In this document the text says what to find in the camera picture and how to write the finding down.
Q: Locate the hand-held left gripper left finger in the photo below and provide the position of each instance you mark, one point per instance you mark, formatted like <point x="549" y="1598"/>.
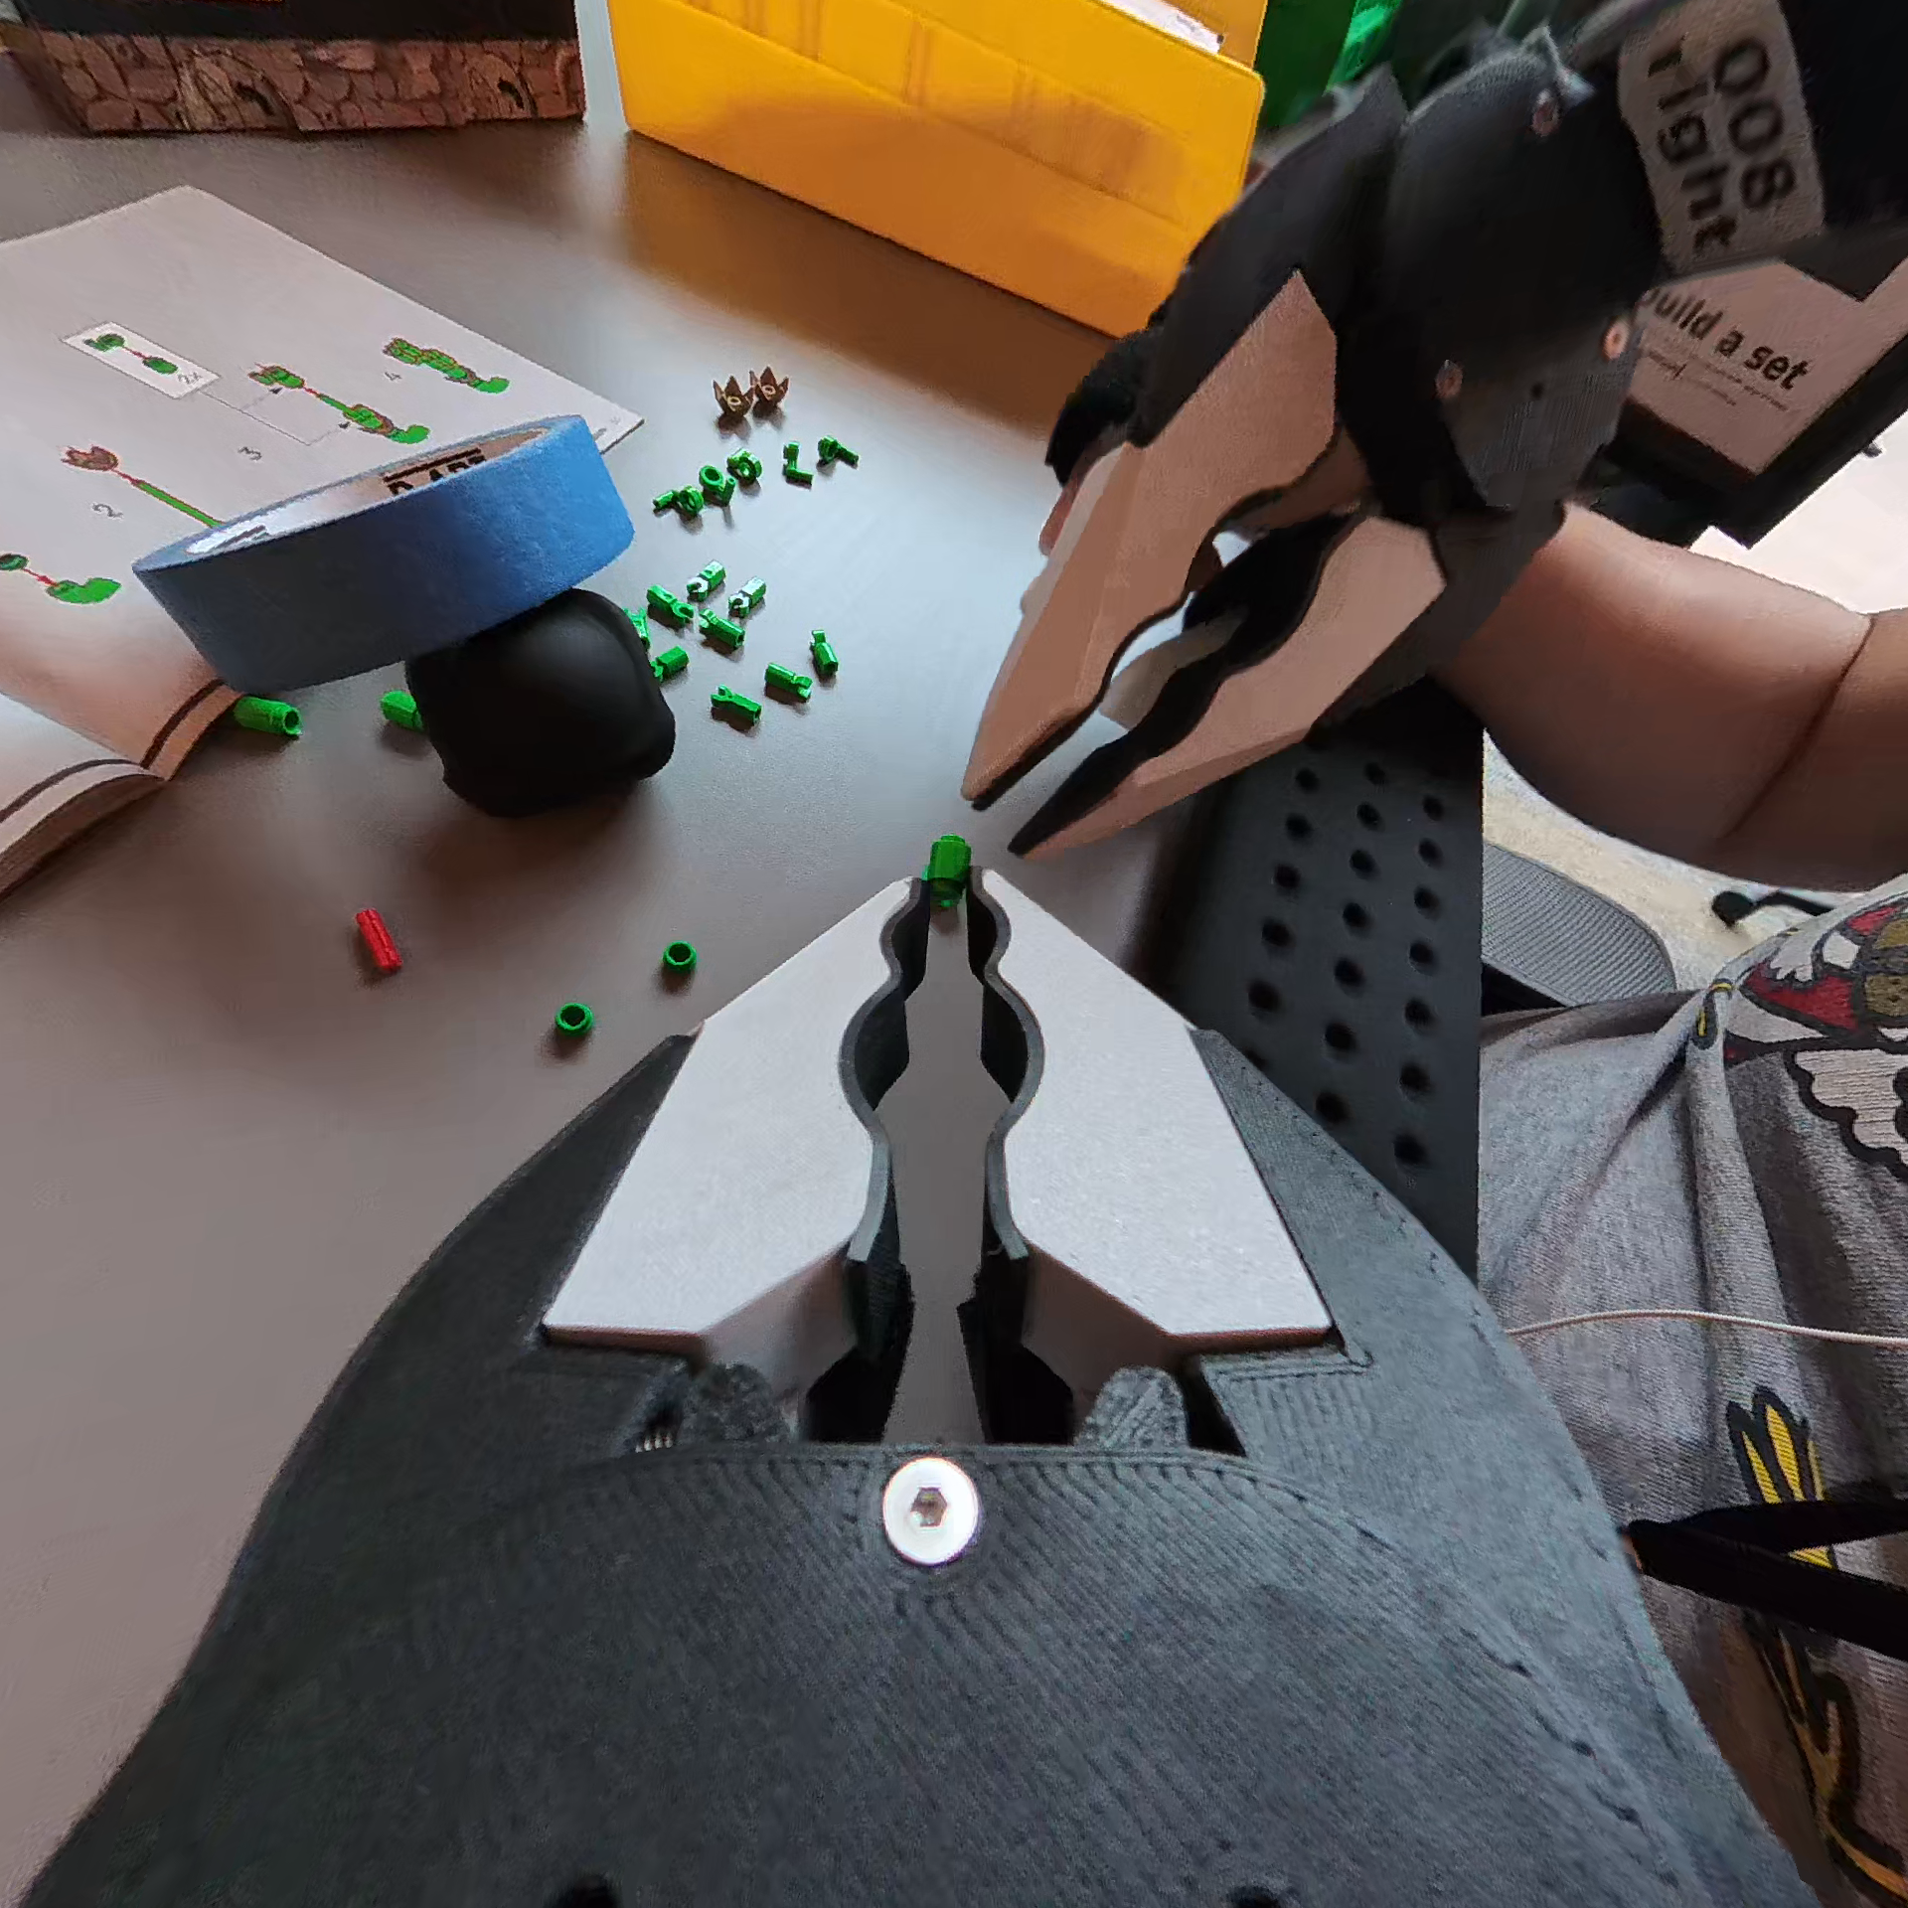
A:
<point x="717" y="1193"/>

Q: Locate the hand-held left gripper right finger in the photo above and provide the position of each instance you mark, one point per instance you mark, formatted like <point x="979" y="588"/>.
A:
<point x="1163" y="1193"/>

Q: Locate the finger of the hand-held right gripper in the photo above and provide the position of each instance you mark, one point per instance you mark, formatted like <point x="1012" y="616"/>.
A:
<point x="1312" y="625"/>
<point x="1194" y="449"/>

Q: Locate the green lego elbow piece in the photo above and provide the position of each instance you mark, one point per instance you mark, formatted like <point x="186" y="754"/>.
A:
<point x="947" y="865"/>

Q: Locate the person's right forearm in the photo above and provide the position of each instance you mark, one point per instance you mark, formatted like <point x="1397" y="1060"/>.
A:
<point x="1671" y="700"/>

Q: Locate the red lego piece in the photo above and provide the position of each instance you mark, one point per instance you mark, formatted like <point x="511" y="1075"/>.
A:
<point x="378" y="942"/>

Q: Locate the scattered green lego clip pieces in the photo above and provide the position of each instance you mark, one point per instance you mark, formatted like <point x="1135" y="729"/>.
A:
<point x="786" y="682"/>

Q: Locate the green lego tube piece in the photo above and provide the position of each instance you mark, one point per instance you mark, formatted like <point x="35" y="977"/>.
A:
<point x="267" y="717"/>
<point x="401" y="709"/>

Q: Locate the lego set box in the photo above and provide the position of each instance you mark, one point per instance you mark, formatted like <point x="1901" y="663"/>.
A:
<point x="299" y="75"/>

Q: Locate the lego instruction booklet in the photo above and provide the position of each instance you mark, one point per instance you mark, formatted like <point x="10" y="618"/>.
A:
<point x="148" y="403"/>

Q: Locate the green plastic bin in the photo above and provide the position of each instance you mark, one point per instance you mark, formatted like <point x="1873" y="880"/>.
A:
<point x="1327" y="61"/>

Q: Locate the black framed marker sign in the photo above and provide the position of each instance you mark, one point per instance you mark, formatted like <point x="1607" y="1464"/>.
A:
<point x="1744" y="403"/>

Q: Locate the yellow plastic bin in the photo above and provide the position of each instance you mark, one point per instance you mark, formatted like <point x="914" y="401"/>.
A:
<point x="924" y="149"/>

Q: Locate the black office chair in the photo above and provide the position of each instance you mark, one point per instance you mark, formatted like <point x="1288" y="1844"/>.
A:
<point x="1579" y="933"/>

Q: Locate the person's grey printed shirt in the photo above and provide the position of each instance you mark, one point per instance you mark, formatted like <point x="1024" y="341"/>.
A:
<point x="1610" y="1193"/>

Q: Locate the black rounded case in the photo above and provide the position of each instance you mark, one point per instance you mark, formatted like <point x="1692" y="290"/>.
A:
<point x="537" y="717"/>

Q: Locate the blue masking tape roll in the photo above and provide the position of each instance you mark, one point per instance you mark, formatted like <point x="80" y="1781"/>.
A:
<point x="387" y="566"/>

